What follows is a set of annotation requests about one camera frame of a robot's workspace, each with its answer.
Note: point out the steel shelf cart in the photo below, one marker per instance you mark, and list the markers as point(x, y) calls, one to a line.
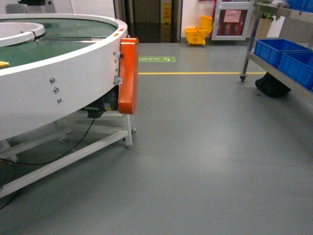
point(300, 15)

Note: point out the yellow mop bucket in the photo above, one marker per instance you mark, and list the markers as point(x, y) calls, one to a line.
point(197, 35)

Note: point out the orange motor guard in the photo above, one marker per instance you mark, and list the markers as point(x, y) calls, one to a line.
point(128, 71)

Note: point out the black motor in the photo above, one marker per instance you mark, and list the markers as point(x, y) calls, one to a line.
point(106, 103)

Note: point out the black bag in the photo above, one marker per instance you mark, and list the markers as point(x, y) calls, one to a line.
point(271, 87)

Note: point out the blue bin on cart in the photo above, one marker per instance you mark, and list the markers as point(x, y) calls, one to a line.
point(299, 67)
point(270, 50)

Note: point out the yellow wet floor sign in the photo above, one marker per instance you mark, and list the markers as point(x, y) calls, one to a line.
point(165, 19)

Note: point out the white round conveyor table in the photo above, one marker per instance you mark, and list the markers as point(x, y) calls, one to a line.
point(52, 66)

